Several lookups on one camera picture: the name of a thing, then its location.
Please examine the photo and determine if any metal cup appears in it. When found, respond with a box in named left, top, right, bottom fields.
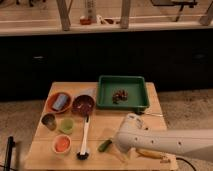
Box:
left=41, top=113, right=57, bottom=131

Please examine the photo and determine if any small green cup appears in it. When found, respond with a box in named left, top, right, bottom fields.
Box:
left=59, top=118, right=74, bottom=135

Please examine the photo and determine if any small orange cup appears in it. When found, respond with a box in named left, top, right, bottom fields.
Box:
left=52, top=134, right=71, bottom=154

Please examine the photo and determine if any orange bowl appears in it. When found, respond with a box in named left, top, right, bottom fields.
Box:
left=45, top=92, right=72, bottom=114

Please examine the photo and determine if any yellow corn cob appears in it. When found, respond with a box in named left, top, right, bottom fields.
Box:
left=136, top=149, right=166, bottom=159

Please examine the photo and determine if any black stand post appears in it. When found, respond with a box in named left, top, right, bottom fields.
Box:
left=4, top=136, right=15, bottom=171

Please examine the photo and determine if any green plastic tray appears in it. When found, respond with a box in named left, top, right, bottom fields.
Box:
left=96, top=75, right=150, bottom=113

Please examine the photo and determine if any metal fork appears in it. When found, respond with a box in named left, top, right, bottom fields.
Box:
left=135, top=111, right=163, bottom=117

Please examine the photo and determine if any brown pine cone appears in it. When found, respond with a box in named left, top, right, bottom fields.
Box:
left=112, top=90, right=128, bottom=104

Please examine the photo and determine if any green pepper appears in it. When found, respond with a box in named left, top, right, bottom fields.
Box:
left=98, top=139, right=112, bottom=152

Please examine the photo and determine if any blue-grey cloth roll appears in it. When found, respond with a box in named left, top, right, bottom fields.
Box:
left=52, top=94, right=68, bottom=111

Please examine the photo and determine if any purple bowl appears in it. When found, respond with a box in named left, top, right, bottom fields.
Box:
left=72, top=95, right=95, bottom=117

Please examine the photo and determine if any black cable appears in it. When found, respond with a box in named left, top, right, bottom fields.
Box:
left=175, top=157, right=198, bottom=171

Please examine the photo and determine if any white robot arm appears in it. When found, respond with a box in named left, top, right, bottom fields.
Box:
left=114, top=113, right=213, bottom=162

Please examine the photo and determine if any red bowl on shelf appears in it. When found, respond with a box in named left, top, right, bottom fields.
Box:
left=80, top=18, right=92, bottom=25

